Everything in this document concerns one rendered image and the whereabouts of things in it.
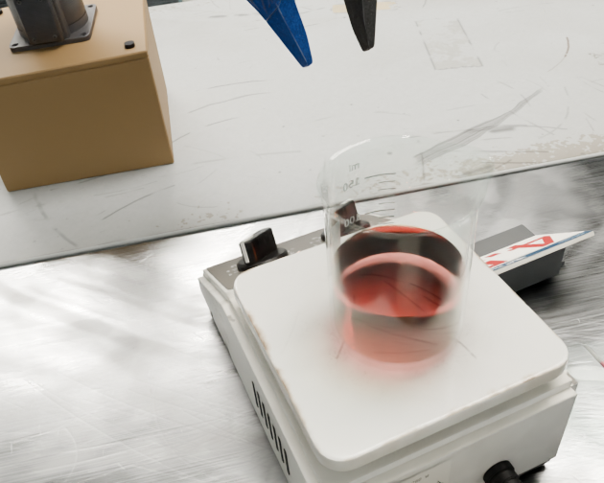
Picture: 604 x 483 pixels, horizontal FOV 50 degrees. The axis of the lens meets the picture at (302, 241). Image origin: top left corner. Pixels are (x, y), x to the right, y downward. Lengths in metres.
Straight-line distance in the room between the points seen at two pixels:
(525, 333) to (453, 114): 0.35
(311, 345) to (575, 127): 0.39
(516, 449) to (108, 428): 0.22
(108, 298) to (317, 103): 0.29
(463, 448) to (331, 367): 0.07
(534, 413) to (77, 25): 0.45
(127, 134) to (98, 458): 0.28
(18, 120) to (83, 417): 0.26
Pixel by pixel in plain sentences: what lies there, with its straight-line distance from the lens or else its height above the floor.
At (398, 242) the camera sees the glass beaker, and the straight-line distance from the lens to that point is 0.23.
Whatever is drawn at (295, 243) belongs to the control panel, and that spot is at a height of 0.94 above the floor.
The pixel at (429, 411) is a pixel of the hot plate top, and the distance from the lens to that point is 0.28.
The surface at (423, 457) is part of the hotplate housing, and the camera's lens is 0.29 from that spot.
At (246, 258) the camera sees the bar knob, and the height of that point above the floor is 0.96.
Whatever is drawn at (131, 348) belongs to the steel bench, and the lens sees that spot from 0.43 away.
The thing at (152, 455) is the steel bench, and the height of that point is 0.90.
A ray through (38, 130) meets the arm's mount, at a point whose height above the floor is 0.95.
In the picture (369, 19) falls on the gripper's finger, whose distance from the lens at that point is 0.40.
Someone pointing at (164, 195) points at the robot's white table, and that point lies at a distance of 0.55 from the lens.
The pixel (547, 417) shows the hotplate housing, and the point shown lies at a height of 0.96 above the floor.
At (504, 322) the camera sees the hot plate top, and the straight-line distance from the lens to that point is 0.31.
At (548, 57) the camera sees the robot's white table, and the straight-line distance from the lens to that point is 0.74.
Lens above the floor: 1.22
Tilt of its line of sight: 41 degrees down
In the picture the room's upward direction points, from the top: 5 degrees counter-clockwise
